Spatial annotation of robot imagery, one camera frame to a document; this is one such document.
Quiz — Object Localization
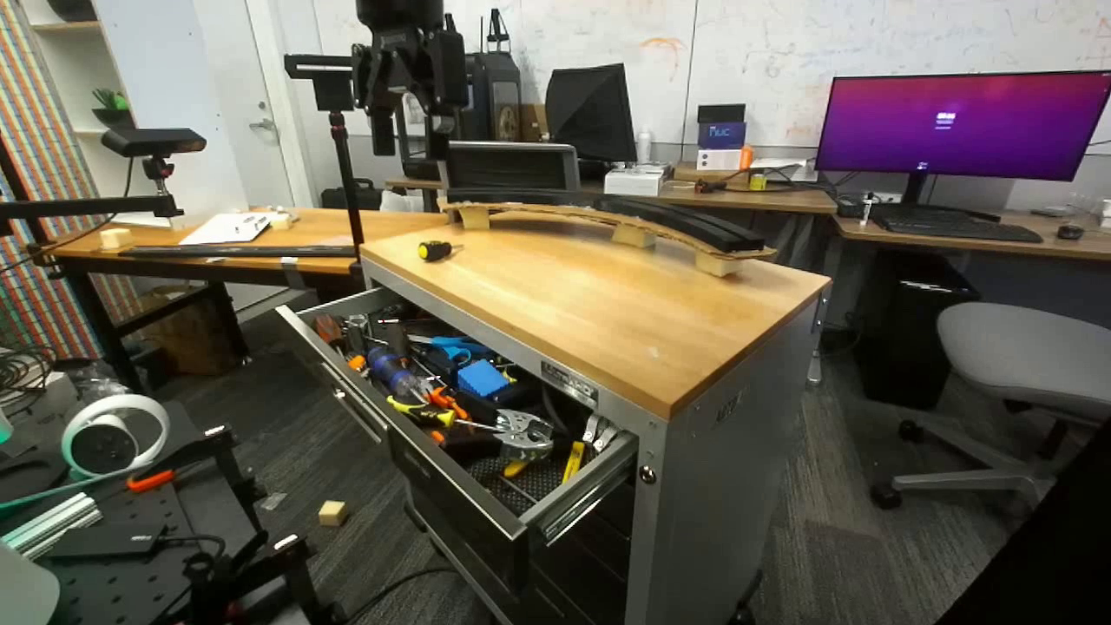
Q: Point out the orange handled tool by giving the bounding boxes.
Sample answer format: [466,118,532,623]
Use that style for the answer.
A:
[426,388,468,419]

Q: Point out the grey tool drawer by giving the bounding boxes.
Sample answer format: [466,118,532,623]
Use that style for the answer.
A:
[279,289,637,547]

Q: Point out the curved wooden track piece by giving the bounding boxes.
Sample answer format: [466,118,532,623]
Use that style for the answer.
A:
[448,203,776,278]

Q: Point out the grey office chair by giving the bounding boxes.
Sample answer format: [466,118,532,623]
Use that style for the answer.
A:
[871,303,1111,510]

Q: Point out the black camera on tripod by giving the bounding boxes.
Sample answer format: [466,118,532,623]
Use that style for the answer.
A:
[284,56,364,247]

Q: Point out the blue handled screwdriver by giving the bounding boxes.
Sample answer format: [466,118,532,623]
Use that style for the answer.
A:
[369,349,426,404]

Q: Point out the blue white box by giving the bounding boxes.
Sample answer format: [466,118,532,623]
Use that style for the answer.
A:
[700,106,746,169]

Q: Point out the black keyboard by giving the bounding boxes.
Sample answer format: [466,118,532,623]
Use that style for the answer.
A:
[871,213,1041,242]

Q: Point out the black side camera on stand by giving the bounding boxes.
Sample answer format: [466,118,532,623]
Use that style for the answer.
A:
[100,130,204,187]

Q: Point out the grey laptop screen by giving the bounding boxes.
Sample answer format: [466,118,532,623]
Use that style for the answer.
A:
[443,138,579,197]

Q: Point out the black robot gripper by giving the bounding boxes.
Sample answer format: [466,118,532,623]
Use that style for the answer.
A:
[350,0,468,158]

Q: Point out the white tape roll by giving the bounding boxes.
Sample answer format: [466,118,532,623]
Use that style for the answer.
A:
[63,394,171,477]

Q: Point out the blue plastic box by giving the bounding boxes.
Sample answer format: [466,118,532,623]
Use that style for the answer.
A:
[456,363,510,399]

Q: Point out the small wooden block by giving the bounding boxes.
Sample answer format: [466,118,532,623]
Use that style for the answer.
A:
[318,502,350,527]

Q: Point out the silver pliers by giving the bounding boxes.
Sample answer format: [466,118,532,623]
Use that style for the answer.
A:
[492,411,554,452]

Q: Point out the long wooden desk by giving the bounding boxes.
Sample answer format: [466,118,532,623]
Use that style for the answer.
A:
[53,193,1111,281]

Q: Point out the black back monitor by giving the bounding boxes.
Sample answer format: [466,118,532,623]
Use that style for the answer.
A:
[547,64,637,181]

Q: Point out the purple screen computer monitor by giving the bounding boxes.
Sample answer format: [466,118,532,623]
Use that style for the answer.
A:
[818,71,1111,197]

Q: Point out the black yellow stubby screwdriver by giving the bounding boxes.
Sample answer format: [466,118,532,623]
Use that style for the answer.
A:
[416,241,452,263]

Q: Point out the white papers on desk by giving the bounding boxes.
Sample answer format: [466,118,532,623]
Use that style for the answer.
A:
[183,213,279,247]

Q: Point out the grey cabinet with wooden top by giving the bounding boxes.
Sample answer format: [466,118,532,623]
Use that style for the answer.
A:
[364,227,828,625]

